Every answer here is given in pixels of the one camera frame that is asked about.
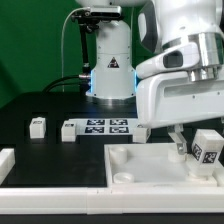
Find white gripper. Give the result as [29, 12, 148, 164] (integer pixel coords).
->
[136, 68, 224, 155]

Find white square table top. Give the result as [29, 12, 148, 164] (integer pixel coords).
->
[104, 143, 221, 187]

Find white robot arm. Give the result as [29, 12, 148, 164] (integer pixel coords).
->
[76, 0, 224, 144]

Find white left fence piece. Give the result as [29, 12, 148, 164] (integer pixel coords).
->
[0, 148, 15, 185]

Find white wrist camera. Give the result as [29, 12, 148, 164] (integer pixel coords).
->
[136, 42, 200, 79]

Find tag base plate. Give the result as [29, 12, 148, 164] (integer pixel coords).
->
[69, 118, 137, 135]

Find white front fence rail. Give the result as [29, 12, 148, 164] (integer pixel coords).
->
[0, 187, 224, 215]

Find black cables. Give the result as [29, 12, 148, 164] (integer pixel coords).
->
[42, 74, 92, 93]

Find grey cable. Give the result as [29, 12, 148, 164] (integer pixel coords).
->
[60, 7, 90, 93]

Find black camera on stand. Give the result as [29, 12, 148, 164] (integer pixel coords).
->
[71, 6, 123, 79]

